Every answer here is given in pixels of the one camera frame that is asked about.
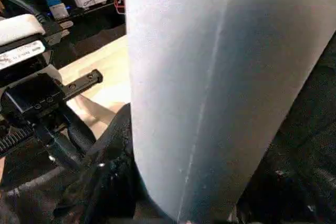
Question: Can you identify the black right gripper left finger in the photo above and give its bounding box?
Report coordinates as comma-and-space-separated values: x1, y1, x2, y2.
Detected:
52, 103, 154, 224

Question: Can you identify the white plastic table leg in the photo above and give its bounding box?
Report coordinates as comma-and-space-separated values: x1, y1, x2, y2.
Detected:
123, 0, 336, 223

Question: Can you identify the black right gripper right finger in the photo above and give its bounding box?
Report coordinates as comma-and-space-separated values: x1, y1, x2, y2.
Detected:
235, 156, 336, 224

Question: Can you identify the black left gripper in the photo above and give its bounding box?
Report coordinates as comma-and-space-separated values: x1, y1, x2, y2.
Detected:
0, 69, 104, 168

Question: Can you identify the black work mat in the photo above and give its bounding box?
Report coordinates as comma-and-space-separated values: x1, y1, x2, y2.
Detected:
0, 9, 336, 224

